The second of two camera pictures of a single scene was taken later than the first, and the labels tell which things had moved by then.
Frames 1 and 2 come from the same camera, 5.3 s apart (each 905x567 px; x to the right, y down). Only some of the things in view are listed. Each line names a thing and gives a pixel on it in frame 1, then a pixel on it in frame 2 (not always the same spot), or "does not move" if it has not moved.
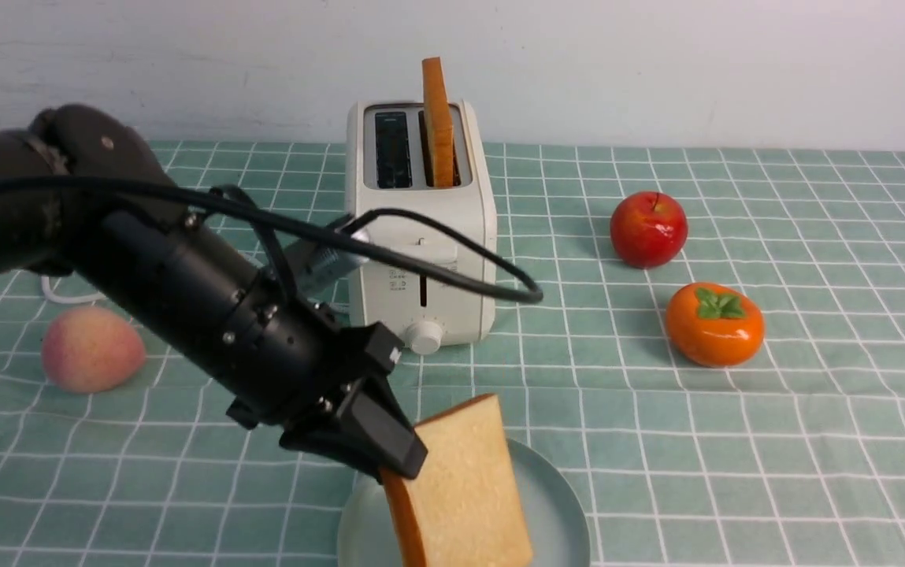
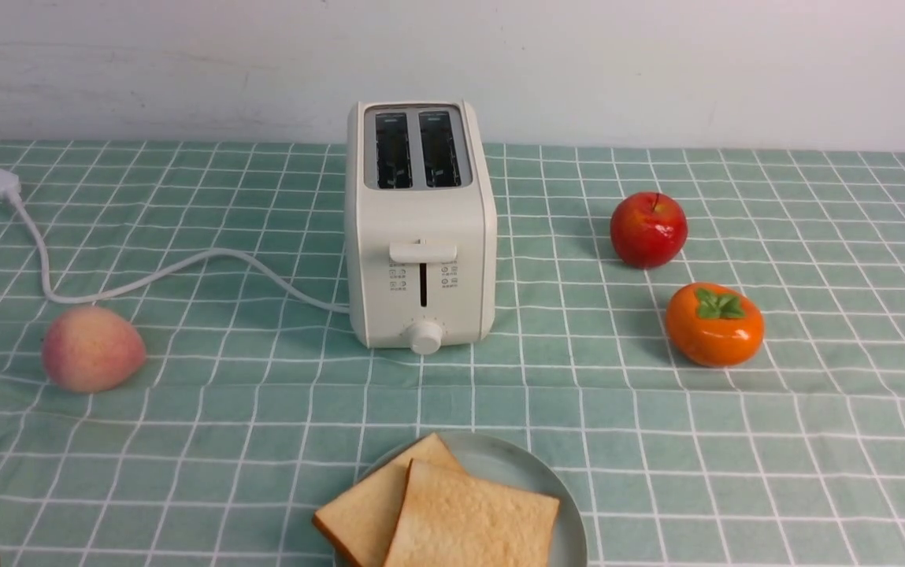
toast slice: [441, 123] to [362, 522]
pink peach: [89, 349] does not move
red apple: [648, 229] does not move
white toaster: [387, 168] does not move
